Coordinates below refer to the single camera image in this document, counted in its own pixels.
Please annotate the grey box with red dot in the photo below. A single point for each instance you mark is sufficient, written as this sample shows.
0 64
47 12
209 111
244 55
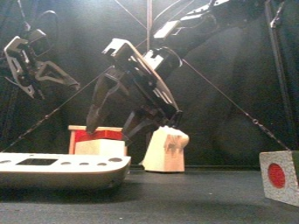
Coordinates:
280 175

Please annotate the thin vertical frame rod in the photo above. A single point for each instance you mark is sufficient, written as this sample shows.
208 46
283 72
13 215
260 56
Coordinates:
149 23

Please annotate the white flat tray with holes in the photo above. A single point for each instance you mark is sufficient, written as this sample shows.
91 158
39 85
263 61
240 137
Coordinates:
61 170

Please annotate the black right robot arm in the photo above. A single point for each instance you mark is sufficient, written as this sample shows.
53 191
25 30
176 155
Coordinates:
217 20

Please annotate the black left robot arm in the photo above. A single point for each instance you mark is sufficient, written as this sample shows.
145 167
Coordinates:
10 14

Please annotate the black metal frame post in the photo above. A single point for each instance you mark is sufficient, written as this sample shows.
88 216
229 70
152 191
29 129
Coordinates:
280 73

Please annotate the white toy sushi piece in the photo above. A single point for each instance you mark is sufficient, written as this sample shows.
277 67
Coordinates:
165 151

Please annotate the red wooden toy box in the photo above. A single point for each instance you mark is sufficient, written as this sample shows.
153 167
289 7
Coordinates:
97 134

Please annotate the white toy rice block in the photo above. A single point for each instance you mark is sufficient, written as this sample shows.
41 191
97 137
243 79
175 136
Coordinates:
99 147

